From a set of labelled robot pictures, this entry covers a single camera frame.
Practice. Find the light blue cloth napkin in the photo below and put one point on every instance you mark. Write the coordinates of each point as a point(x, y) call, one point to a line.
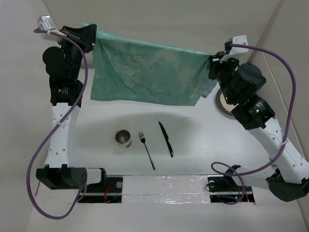
point(207, 90)

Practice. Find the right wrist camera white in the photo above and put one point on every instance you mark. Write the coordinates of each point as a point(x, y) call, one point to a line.
point(236, 52)

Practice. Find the round metal plate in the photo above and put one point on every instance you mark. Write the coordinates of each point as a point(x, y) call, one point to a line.
point(223, 105)

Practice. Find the silver fork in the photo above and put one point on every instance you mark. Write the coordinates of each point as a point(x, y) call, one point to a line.
point(142, 139)

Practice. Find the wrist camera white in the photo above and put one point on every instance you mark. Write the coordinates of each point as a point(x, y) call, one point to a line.
point(236, 52)
point(45, 22)

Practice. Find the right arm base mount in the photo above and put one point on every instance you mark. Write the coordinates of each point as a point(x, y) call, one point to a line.
point(224, 189)

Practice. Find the steel cup with white band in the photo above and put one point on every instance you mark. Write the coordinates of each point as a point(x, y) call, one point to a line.
point(123, 138)

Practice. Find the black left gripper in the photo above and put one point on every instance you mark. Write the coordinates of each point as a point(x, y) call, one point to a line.
point(84, 36)

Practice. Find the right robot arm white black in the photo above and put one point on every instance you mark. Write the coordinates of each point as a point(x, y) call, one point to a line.
point(239, 84)

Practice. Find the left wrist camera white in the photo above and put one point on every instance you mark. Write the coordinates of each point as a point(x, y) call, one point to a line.
point(45, 22)

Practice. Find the green satin tablecloth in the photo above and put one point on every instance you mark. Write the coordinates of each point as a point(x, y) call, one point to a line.
point(132, 70)

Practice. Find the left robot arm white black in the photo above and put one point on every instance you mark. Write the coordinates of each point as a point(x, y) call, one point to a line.
point(62, 64)

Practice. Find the black handled table knife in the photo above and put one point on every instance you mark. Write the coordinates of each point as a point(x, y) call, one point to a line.
point(166, 139)

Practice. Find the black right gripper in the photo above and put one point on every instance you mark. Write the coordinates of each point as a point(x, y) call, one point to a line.
point(217, 65)

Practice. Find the white foam front panel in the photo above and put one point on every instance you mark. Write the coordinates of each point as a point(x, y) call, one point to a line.
point(167, 189)

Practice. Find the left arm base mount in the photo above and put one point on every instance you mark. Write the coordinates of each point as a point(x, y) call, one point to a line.
point(111, 192)

